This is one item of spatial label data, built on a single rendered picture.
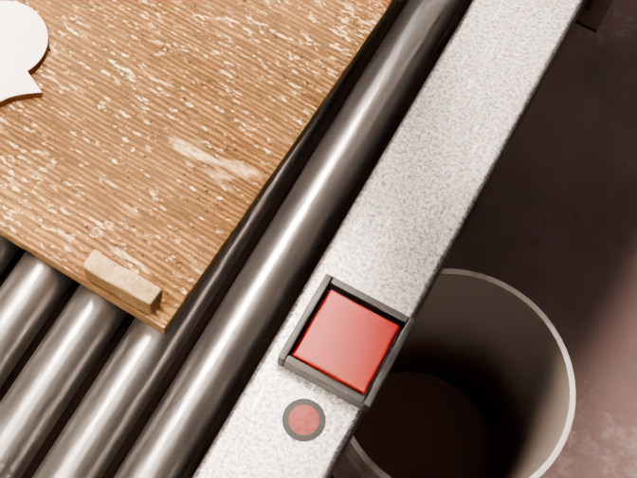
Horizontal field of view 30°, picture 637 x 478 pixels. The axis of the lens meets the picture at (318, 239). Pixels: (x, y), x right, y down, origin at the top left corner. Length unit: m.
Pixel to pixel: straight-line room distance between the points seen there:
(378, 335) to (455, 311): 0.75
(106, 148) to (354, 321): 0.23
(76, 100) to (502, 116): 0.34
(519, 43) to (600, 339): 0.98
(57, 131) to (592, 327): 1.19
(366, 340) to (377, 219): 0.11
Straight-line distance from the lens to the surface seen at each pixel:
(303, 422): 0.87
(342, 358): 0.87
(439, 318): 1.65
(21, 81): 0.96
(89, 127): 0.94
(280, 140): 0.93
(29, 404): 0.88
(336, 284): 0.89
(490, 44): 1.02
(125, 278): 0.86
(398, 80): 0.99
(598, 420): 1.90
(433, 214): 0.94
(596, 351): 1.93
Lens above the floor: 1.76
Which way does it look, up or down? 67 degrees down
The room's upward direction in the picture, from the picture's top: 10 degrees clockwise
